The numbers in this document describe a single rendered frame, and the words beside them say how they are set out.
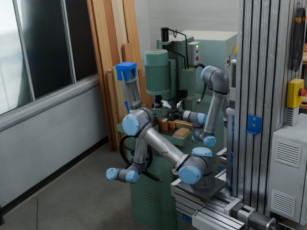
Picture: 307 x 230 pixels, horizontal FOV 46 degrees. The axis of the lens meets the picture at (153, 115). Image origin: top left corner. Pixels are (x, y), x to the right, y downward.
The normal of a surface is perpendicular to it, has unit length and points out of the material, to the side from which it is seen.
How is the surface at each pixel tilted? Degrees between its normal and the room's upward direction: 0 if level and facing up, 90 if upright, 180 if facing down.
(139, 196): 90
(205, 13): 90
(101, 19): 87
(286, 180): 90
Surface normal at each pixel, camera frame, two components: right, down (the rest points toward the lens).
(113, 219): -0.06, -0.93
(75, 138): 0.88, 0.14
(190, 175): -0.38, 0.43
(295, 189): -0.69, 0.30
